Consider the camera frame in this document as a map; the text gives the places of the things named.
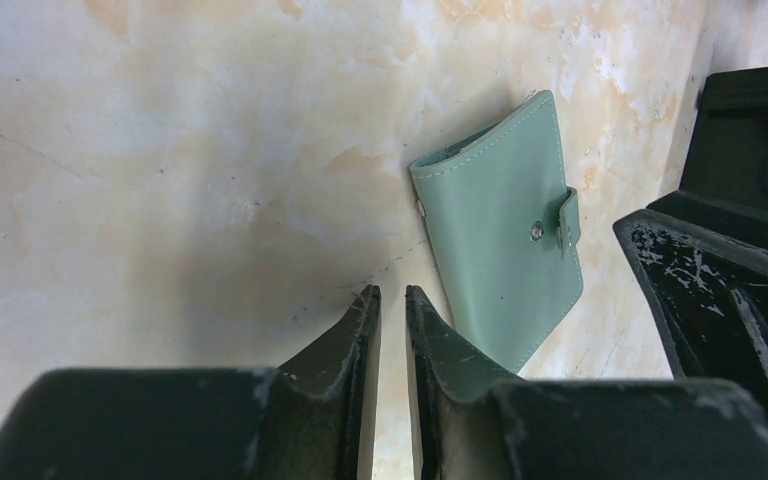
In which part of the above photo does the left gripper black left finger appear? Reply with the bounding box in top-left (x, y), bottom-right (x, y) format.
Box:
top-left (0, 285), bottom-right (381, 479)

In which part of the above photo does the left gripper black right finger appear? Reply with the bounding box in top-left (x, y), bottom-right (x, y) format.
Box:
top-left (405, 285), bottom-right (768, 479)

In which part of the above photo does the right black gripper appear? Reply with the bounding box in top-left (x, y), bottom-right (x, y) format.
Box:
top-left (613, 191), bottom-right (768, 416)

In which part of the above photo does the black card tray box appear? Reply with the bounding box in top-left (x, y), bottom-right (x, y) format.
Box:
top-left (680, 67), bottom-right (768, 212)

